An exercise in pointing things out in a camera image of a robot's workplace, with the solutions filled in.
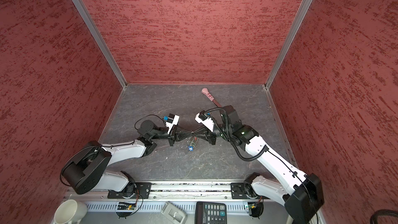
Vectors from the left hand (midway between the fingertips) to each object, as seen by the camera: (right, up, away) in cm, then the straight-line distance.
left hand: (192, 136), depth 70 cm
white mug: (-54, -33, -3) cm, 64 cm away
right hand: (+1, 0, -1) cm, 2 cm away
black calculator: (+7, -33, -3) cm, 34 cm away
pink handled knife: (+7, +23, +43) cm, 49 cm away
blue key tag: (-1, -6, +2) cm, 7 cm away
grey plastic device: (-8, -34, -3) cm, 35 cm away
